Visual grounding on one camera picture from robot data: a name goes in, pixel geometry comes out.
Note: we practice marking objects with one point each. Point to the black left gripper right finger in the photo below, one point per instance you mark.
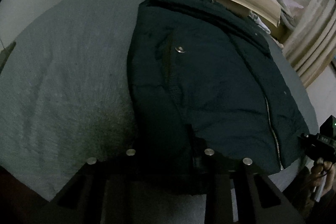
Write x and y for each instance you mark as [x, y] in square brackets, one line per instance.
[237, 191]

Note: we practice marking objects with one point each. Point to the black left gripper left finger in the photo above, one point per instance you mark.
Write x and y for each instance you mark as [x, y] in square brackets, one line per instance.
[82, 198]

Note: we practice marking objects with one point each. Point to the dark navy puffer jacket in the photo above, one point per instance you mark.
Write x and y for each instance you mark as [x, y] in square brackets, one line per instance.
[198, 71]

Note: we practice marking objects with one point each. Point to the right hand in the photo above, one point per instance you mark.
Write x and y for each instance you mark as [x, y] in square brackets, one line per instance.
[322, 175]

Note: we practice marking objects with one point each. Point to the beige curtain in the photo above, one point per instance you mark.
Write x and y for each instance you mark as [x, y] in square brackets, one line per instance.
[311, 45]

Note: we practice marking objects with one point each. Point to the grey bed sheet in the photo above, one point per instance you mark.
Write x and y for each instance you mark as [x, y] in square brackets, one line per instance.
[64, 99]

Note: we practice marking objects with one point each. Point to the pale folded bedding pile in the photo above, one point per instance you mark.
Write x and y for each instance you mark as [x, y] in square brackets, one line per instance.
[289, 12]

